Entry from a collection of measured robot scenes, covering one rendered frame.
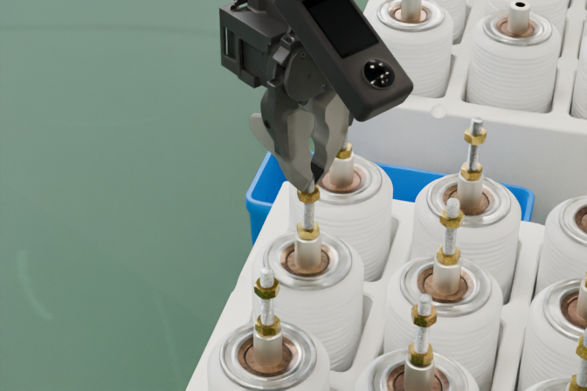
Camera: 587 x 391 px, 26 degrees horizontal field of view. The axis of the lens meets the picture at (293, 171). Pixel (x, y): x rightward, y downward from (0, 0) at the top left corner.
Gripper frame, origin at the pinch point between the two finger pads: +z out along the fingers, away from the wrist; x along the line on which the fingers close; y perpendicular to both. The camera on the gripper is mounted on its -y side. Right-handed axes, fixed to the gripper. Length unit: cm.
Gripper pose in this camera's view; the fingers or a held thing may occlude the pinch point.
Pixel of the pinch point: (314, 177)
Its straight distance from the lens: 101.8
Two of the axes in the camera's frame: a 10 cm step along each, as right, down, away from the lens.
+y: -6.5, -4.5, 6.1
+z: 0.0, 8.0, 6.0
